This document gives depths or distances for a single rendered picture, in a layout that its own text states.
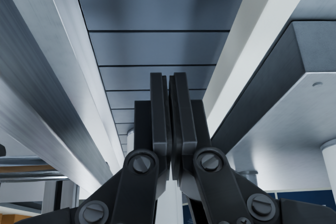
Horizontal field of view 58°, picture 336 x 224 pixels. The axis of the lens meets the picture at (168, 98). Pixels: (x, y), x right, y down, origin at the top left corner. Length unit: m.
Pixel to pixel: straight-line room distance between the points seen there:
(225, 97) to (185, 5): 0.06
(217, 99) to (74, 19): 0.09
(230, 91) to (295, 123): 0.20
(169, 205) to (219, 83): 0.17
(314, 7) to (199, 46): 0.11
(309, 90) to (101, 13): 0.19
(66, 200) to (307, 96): 0.37
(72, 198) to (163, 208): 0.23
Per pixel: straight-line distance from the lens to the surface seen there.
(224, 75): 0.16
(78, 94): 0.37
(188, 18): 0.17
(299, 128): 0.39
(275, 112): 0.32
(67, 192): 0.51
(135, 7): 0.16
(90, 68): 0.22
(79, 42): 0.19
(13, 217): 2.88
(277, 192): 0.64
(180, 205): 0.37
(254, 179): 0.63
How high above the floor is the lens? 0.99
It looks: 24 degrees down
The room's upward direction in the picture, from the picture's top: 177 degrees clockwise
